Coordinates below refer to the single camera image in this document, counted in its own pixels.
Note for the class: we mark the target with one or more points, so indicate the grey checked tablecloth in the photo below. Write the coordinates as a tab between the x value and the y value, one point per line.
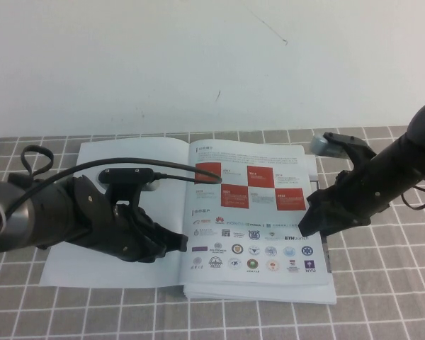
375	283

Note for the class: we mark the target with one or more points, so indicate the stack of white brochures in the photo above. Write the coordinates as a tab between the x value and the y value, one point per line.
269	294

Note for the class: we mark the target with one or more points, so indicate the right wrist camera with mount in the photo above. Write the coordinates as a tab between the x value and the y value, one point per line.
326	145

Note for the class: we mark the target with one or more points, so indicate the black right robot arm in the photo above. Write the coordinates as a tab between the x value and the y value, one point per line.
403	166

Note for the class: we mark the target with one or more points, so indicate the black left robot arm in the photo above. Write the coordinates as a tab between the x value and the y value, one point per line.
21	219

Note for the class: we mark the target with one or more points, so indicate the white product brochure book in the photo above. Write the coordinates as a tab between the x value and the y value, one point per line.
255	262

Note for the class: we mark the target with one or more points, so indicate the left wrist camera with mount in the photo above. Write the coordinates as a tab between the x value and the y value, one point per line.
127	175

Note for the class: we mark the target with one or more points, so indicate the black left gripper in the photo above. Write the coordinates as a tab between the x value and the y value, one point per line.
102	223

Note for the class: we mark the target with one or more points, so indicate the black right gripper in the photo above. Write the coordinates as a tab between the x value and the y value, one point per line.
354	202

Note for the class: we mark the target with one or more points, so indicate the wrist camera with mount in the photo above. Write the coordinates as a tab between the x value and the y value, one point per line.
326	145
127	175

